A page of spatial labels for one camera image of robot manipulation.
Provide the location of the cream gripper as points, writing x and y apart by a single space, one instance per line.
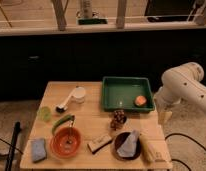
164 115

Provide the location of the wooden block eraser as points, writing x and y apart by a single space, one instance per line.
99 142

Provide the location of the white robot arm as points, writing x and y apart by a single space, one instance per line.
180 83

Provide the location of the white paper cup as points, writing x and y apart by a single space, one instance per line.
79 94

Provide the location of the small green cup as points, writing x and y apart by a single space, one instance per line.
44 113

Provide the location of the orange round fruit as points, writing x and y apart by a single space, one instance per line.
140 100

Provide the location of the yellow corn cob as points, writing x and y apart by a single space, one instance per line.
148 150

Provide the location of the brown pine cone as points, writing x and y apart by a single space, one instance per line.
118 119

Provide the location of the dark brown plate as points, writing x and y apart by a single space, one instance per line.
119 140

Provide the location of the grey cloth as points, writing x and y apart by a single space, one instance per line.
128 148

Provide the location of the green plastic tray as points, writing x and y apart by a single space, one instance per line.
121 92

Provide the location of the wooden table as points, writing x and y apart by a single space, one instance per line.
92 122

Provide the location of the metal spoon in bowl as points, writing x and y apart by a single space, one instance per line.
69 141

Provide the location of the orange bowl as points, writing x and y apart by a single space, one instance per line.
60 148

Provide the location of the white dish brush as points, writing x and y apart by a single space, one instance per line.
63 106

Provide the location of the blue sponge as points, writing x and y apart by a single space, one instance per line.
38 151

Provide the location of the black stand pole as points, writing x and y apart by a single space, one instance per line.
12 148

